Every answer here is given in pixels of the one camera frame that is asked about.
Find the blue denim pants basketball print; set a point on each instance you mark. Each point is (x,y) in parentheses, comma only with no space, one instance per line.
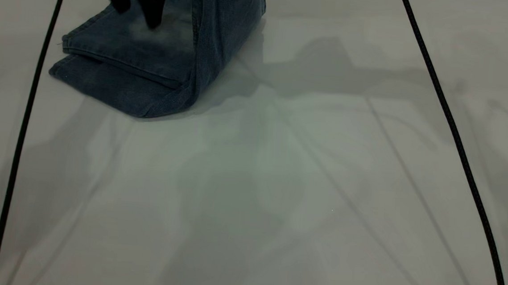
(160,73)

